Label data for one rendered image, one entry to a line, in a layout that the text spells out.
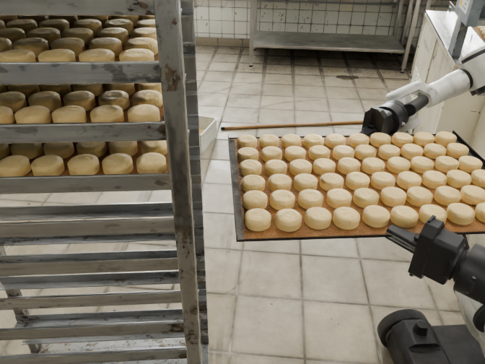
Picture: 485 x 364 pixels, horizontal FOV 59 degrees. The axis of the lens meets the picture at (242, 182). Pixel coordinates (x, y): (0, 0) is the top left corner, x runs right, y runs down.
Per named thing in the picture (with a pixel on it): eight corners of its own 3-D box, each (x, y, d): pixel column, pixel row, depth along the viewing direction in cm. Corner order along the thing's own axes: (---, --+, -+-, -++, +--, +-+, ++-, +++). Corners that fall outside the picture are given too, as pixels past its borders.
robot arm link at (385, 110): (352, 145, 122) (372, 131, 130) (383, 157, 117) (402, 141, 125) (359, 104, 115) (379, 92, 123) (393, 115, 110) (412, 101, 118)
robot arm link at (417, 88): (380, 96, 131) (419, 78, 132) (391, 123, 132) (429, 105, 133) (390, 94, 125) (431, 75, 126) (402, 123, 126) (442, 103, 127)
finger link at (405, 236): (391, 225, 82) (424, 240, 79) (384, 233, 80) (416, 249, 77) (393, 219, 81) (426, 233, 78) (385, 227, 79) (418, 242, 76)
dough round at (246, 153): (258, 165, 101) (258, 157, 100) (237, 164, 101) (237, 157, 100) (258, 154, 105) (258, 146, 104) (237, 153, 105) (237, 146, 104)
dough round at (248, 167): (261, 178, 96) (262, 170, 95) (239, 178, 96) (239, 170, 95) (260, 166, 100) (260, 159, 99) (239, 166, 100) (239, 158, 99)
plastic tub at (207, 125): (202, 156, 303) (201, 135, 294) (173, 150, 309) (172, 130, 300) (217, 137, 327) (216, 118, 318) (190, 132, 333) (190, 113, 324)
